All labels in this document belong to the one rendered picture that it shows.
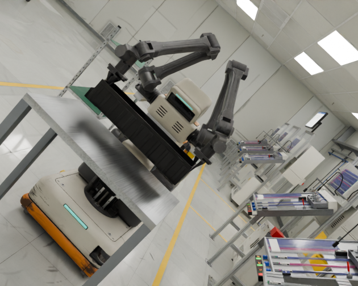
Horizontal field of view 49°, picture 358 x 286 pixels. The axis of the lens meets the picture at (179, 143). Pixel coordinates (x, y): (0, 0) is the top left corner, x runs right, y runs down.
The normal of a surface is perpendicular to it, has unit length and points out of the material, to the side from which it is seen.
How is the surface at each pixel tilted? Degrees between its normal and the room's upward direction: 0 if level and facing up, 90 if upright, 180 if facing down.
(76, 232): 90
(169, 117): 98
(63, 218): 90
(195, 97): 42
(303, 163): 90
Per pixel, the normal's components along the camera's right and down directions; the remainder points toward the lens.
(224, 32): -0.13, 0.11
